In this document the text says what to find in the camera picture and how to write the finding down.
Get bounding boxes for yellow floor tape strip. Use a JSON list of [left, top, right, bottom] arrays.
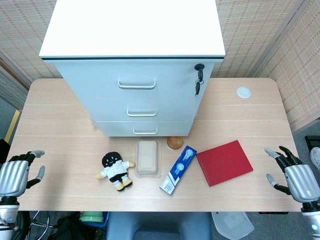
[[4, 109, 21, 145]]

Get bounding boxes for beige plastic food container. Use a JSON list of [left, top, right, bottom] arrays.
[[134, 139, 162, 179]]

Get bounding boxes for white drawer cabinet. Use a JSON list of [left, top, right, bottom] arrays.
[[38, 0, 226, 138]]

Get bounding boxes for red notebook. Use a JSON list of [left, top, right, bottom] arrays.
[[195, 139, 255, 188]]

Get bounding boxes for orange round ball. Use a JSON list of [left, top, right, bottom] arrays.
[[166, 136, 185, 151]]

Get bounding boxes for black keys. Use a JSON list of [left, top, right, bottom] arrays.
[[194, 63, 206, 97]]

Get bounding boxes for translucent white plastic cover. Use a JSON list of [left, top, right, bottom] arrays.
[[211, 211, 256, 240]]

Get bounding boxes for black frame object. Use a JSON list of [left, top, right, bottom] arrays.
[[304, 135, 320, 151]]

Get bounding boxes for white top drawer with key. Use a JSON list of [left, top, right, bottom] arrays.
[[53, 60, 216, 100]]

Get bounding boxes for blue chair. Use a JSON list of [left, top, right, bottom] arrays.
[[106, 211, 213, 240]]

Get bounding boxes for black bag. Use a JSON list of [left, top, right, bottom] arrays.
[[47, 211, 85, 240]]

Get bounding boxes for white shoe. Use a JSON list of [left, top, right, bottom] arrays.
[[309, 146, 320, 173]]

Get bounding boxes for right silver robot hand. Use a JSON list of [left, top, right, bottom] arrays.
[[264, 145, 320, 203]]

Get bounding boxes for green plastic item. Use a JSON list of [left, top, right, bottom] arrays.
[[79, 211, 105, 224]]

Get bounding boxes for blue toothpaste box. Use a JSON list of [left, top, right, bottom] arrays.
[[159, 145, 198, 196]]

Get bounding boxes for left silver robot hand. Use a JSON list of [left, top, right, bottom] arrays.
[[0, 149, 46, 198]]

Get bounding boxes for black-headed plush doll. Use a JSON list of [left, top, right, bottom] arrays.
[[96, 151, 136, 193]]

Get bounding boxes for white round desk grommet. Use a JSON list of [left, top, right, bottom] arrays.
[[236, 86, 252, 99]]

